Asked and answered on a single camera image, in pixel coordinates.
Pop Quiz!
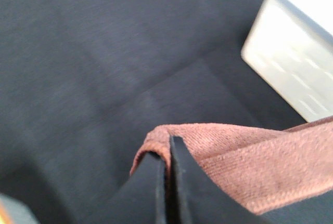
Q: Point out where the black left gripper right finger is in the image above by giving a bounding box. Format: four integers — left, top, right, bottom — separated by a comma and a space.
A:
170, 136, 268, 224

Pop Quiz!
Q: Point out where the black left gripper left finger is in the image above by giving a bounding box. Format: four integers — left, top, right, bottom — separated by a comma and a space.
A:
92, 152, 167, 223

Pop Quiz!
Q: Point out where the brown microfiber towel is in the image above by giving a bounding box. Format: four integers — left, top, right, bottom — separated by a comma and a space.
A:
132, 117, 332, 214

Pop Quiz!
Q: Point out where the black cloth table cover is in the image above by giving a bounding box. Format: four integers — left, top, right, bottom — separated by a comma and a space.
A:
0, 0, 308, 224

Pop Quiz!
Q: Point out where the white plastic storage bin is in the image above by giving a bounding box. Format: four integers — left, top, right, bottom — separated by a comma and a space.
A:
241, 0, 332, 122

